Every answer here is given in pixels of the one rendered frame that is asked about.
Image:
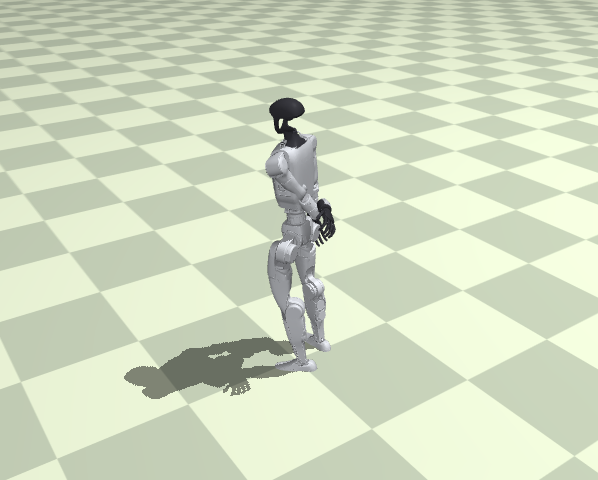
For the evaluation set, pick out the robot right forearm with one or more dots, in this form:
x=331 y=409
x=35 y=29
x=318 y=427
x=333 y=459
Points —
x=315 y=192

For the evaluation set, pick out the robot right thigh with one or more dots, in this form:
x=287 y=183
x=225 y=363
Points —
x=305 y=264

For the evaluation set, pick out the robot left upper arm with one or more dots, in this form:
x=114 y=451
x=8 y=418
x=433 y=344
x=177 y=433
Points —
x=277 y=168

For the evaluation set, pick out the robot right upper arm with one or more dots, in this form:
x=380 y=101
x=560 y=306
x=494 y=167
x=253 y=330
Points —
x=314 y=143

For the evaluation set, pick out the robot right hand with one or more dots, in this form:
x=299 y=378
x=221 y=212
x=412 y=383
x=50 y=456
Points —
x=318 y=222

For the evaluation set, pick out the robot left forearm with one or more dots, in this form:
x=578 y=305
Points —
x=310 y=206

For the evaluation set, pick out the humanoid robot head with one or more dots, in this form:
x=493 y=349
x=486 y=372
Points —
x=287 y=109

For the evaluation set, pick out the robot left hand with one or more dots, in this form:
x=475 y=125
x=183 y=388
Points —
x=328 y=220

